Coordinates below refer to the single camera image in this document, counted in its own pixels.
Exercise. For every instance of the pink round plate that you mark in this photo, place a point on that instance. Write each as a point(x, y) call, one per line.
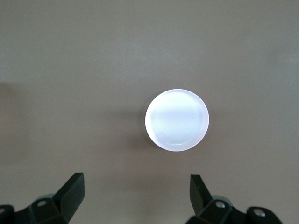
point(177, 120)

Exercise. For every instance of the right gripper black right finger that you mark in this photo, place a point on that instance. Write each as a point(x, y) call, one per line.
point(203, 203)

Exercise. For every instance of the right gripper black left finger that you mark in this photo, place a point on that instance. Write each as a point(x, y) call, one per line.
point(67, 198)

